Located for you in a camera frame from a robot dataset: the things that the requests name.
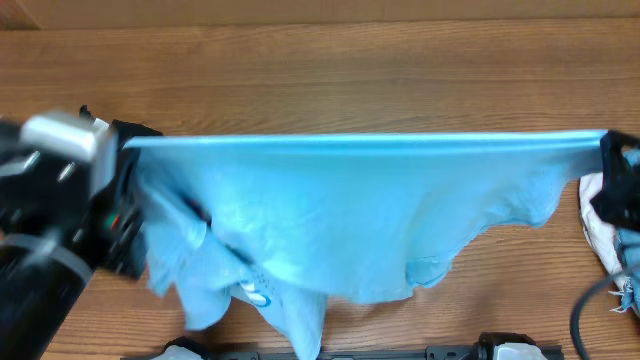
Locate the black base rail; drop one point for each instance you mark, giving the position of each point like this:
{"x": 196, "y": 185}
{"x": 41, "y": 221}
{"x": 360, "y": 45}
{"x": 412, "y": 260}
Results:
{"x": 183, "y": 348}

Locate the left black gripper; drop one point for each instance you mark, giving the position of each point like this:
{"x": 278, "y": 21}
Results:
{"x": 112, "y": 230}

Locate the blue denim garment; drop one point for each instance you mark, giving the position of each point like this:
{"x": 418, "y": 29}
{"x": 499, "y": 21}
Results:
{"x": 628, "y": 285}

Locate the white cloth garment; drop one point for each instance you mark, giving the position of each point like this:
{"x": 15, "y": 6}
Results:
{"x": 600, "y": 225}

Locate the light blue printed t-shirt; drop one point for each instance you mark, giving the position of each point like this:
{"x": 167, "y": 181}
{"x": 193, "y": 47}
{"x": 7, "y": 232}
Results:
{"x": 284, "y": 222}

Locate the black folded t-shirt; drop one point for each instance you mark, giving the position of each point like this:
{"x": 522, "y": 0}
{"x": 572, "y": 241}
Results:
{"x": 124, "y": 130}

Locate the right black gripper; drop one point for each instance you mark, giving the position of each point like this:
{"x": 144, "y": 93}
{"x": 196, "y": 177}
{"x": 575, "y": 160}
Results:
{"x": 618, "y": 181}

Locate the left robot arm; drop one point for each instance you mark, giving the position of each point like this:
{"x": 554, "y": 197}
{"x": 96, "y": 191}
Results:
{"x": 33, "y": 309}

